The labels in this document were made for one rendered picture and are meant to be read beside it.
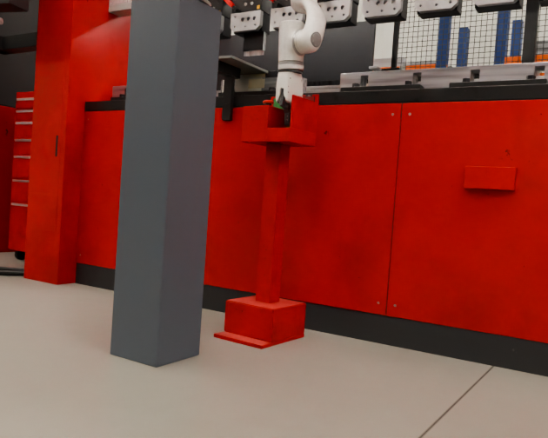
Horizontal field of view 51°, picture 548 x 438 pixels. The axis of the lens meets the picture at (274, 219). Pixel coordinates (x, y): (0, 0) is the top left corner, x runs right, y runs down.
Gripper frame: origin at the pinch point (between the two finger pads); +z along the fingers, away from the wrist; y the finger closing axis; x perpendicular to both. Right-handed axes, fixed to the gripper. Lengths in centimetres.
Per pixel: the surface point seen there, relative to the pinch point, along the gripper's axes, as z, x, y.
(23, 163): 19, -209, -31
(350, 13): -42, 1, -38
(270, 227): 36.2, -4.0, 4.3
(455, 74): -17, 42, -39
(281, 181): 20.6, -2.1, 1.0
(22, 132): 1, -211, -33
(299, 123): 1.6, 4.9, 1.4
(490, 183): 19, 60, -23
